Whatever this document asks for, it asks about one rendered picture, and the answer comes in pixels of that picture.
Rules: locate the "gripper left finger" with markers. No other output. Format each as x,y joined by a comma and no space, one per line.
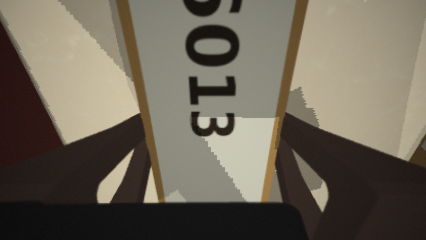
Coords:
73,172

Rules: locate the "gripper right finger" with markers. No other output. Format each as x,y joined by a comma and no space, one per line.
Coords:
372,195

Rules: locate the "dark red low platform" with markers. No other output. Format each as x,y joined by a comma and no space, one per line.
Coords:
26,129

